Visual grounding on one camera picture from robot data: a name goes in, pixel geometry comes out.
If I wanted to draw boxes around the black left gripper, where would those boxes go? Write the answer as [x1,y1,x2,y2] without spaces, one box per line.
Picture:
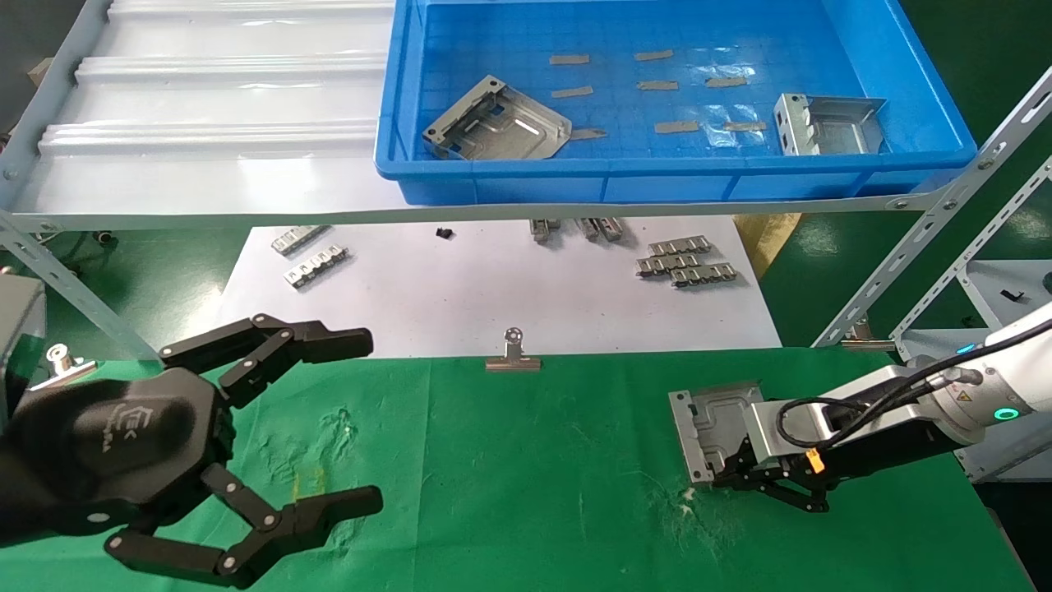
[15,314,385,590]

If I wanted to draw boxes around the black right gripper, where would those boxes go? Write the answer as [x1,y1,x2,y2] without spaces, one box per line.
[713,409,964,513]

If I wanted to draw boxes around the sheet metal bracket part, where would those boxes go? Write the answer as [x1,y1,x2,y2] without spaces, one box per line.
[773,93,888,157]
[422,75,574,161]
[667,379,767,484]

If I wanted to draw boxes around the white paper sheet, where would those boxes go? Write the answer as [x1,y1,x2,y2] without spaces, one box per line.
[215,215,782,360]

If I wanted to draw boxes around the green cloth mat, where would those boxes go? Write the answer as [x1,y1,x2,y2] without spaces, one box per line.
[0,347,1035,592]

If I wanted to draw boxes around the brown cardboard piece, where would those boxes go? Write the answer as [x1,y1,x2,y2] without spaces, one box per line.
[734,214,803,280]

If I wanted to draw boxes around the perforated grey angle bar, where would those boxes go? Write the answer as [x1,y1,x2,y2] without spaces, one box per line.
[892,160,1052,338]
[812,67,1052,348]
[0,212,163,364]

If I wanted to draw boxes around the low grey metal shelf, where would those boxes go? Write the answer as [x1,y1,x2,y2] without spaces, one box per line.
[896,259,1052,483]

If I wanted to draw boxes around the blue plastic bin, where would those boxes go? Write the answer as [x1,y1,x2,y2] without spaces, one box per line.
[374,0,979,206]

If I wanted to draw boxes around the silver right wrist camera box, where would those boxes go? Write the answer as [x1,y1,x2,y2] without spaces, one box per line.
[744,399,835,466]

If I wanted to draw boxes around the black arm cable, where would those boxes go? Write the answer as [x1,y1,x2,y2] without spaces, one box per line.
[777,317,1052,451]

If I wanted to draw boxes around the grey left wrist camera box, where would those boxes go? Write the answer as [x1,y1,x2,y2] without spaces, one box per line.
[0,275,48,428]

